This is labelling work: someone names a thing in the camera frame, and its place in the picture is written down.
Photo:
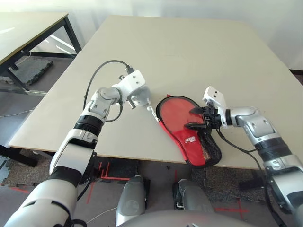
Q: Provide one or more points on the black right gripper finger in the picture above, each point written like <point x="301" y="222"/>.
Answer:
<point x="196" y="126"/>
<point x="198" y="110"/>

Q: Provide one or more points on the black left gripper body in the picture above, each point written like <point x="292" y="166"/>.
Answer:
<point x="131" y="101"/>

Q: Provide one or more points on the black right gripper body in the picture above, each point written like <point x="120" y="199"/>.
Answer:
<point x="213" y="118"/>

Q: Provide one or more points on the black red paddle case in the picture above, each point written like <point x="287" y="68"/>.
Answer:
<point x="189" y="144"/>

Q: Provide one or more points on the red ping-pong paddle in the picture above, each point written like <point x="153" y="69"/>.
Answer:
<point x="175" y="113"/>

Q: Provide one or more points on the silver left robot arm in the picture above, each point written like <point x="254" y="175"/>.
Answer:
<point x="71" y="146"/>

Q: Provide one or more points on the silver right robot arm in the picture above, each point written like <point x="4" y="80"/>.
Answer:
<point x="260" y="127"/>

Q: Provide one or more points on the red floor tape strip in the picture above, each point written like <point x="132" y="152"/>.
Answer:
<point x="176" y="175"/>

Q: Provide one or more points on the dark speckled floor mat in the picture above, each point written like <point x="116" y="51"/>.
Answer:
<point x="222" y="186"/>

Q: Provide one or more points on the grey right robot leg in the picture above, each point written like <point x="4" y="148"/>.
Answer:
<point x="195" y="196"/>

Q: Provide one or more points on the grey robot leg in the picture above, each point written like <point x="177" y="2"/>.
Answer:
<point x="131" y="201"/>
<point x="195" y="196"/>

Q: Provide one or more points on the black right robot foot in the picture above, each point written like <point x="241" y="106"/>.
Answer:
<point x="178" y="196"/>

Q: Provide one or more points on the black robot foot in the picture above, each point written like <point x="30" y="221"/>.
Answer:
<point x="178" y="196"/>
<point x="147" y="191"/>

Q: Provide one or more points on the black table base beam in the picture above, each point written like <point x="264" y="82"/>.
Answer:
<point x="19" y="156"/>
<point x="251" y="184"/>

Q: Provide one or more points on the black left robot foot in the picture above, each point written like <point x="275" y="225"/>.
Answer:
<point x="147" y="191"/>

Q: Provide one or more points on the grey robot torso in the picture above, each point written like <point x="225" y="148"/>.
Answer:
<point x="189" y="220"/>

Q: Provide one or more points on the grey left robot leg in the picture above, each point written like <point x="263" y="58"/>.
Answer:
<point x="131" y="201"/>

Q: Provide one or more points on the black foam floor mat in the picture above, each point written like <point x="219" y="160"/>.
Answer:
<point x="35" y="69"/>

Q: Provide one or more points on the grey speckled floor mat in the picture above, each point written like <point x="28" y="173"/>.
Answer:
<point x="28" y="175"/>

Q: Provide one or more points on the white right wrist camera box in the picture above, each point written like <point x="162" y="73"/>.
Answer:
<point x="215" y="97"/>

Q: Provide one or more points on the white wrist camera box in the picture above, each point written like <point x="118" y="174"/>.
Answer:
<point x="215" y="97"/>
<point x="135" y="80"/>

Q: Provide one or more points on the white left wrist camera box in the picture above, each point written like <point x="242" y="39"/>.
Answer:
<point x="135" y="80"/>

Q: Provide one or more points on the side table with black frame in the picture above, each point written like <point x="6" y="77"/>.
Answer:
<point x="73" y="35"/>

